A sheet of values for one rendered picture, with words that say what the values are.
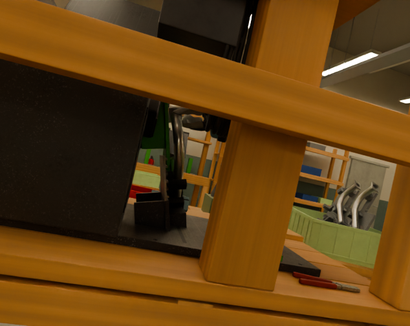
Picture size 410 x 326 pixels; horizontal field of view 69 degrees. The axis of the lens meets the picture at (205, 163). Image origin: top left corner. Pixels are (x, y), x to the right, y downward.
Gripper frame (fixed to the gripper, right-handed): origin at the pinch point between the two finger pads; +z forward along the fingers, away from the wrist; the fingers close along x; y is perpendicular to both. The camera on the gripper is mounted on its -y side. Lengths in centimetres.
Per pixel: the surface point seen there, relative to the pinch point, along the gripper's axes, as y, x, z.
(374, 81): 514, -303, -576
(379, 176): 342, -476, -579
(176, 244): -35.8, -8.6, 4.3
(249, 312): -53, -7, -8
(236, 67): -25.1, 29.8, -5.9
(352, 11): -7, 33, -37
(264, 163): -33.3, 14.2, -12.2
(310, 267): -43, -16, -29
